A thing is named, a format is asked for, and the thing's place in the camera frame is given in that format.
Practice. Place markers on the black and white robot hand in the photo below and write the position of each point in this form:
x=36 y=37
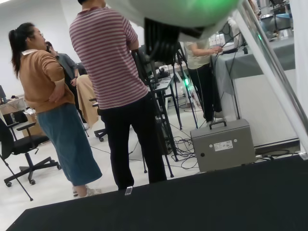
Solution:
x=173 y=12

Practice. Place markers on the grey desk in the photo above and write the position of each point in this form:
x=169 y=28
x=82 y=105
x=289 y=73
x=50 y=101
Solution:
x=166 y=84

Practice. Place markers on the table with grey cloth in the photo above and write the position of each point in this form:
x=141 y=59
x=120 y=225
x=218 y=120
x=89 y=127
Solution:
x=252 y=101

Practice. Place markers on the grey equipment case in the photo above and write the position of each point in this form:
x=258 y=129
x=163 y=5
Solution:
x=223 y=144

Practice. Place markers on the black office chair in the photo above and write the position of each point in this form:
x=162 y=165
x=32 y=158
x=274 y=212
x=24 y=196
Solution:
x=99 y=133
x=26 y=142

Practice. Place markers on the brown cardboard box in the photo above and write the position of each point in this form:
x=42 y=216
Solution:
x=7 y=108

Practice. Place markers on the black bench cloth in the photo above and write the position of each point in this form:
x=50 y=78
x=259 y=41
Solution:
x=168 y=204

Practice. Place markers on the thin black tripod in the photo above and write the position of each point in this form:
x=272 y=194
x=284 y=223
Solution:
x=16 y=179

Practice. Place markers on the black camera tripod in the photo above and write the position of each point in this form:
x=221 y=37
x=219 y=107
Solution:
x=142 y=62

